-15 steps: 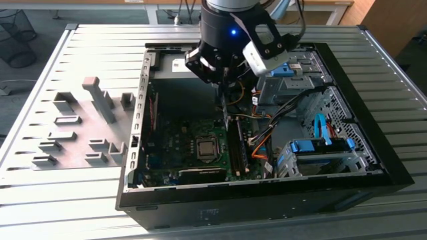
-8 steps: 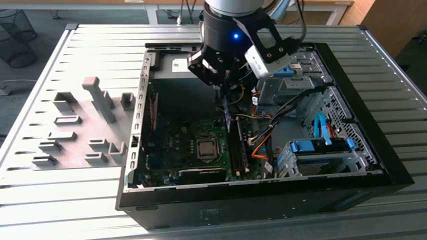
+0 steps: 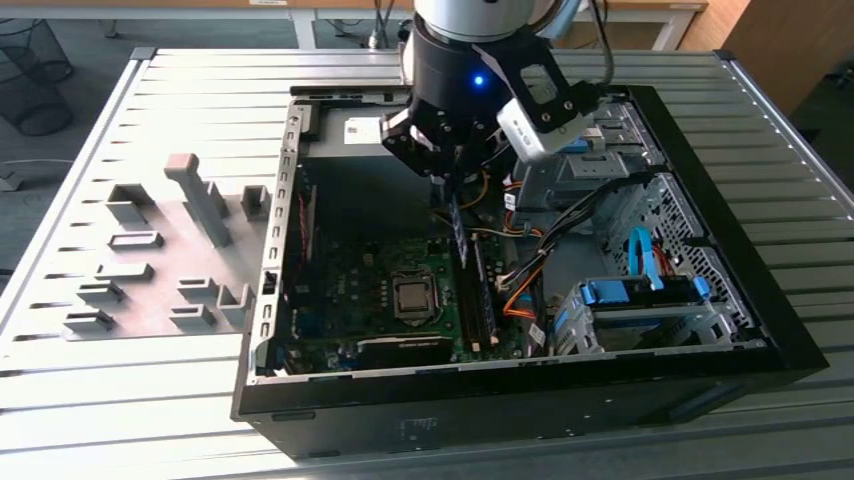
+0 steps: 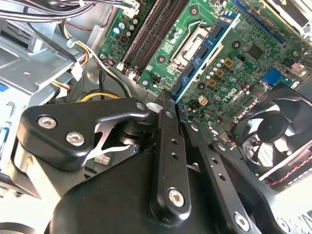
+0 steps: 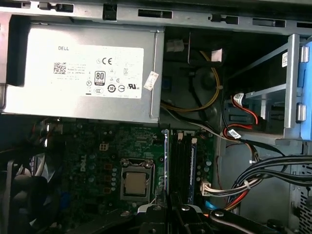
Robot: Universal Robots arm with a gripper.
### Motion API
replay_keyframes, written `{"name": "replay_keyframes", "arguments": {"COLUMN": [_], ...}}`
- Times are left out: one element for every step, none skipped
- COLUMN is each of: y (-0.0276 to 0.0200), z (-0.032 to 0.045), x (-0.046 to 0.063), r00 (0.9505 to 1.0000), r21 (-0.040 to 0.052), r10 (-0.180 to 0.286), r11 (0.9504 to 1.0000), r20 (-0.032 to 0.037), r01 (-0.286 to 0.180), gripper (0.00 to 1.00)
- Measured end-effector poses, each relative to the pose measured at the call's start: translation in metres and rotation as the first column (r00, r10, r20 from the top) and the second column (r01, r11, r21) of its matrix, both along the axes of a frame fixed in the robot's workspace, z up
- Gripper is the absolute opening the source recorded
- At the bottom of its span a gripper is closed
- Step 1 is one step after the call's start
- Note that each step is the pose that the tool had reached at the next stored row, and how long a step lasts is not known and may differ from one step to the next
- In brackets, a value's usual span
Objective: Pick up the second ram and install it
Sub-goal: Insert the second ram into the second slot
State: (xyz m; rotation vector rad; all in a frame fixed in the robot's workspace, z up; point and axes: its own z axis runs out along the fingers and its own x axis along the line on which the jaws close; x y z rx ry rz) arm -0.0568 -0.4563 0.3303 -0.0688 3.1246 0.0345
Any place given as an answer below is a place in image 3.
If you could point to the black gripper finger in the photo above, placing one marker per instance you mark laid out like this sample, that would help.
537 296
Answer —
410 140
490 150

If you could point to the RAM stick with blue label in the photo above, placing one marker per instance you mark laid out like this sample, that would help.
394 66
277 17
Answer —
461 225

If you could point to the grey power supply unit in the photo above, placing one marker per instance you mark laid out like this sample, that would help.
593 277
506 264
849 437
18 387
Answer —
334 150

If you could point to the blue disk carrier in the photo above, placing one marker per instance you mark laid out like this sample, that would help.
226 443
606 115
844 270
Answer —
580 146

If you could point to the grey metal drive cage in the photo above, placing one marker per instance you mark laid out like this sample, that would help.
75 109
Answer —
594 172

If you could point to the green motherboard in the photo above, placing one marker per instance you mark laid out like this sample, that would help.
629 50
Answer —
348 280

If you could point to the CPU socket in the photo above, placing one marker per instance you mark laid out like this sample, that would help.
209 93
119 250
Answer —
396 297

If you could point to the silver CPU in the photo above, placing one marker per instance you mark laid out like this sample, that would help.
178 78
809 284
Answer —
414 298

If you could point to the hard disk in blue carrier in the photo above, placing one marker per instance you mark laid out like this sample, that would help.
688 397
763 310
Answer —
608 292

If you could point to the black graphics card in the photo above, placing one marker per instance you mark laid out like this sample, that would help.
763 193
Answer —
408 350

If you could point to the grey metal disk bay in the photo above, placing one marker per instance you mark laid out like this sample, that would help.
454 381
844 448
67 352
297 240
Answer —
668 314

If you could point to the grey parts rack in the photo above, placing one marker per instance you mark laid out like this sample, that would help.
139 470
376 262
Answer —
167 250

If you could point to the wooden cabinet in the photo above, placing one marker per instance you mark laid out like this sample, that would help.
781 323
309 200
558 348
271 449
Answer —
788 45

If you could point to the black open PC case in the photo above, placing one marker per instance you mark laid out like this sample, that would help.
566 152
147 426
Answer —
534 415

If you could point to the black mesh wastebasket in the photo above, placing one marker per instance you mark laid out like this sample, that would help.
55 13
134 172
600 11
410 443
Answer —
34 90

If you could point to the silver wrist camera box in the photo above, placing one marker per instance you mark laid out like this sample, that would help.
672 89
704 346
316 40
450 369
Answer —
534 140

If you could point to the black camera bracket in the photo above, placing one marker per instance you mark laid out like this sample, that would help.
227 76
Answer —
514 55

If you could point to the wooden desk white frame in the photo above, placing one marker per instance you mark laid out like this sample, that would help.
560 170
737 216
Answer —
654 6

